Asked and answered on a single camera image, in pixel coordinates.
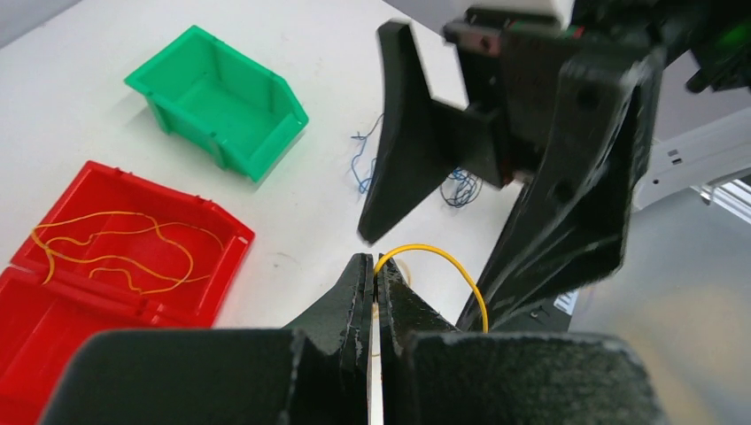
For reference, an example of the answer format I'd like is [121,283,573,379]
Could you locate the yellow thin wire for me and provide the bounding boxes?
[373,243,490,335]
[29,211,225,296]

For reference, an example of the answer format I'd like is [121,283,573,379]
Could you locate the bundle of thin wires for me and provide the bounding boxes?
[351,114,485,210]

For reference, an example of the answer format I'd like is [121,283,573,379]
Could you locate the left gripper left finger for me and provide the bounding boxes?
[41,253,374,424]

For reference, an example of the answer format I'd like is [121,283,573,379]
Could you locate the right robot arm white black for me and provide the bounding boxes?
[358,1,750,330]

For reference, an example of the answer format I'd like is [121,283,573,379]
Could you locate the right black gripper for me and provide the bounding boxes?
[358,1,663,331]

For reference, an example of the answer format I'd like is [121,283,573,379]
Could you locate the red two-compartment plastic bin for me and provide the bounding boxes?
[1,161,255,424]

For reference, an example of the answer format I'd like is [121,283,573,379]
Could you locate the green plastic bin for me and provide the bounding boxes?
[124,26,309,182]

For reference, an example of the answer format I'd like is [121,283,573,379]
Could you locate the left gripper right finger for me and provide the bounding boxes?
[375,261,666,424]

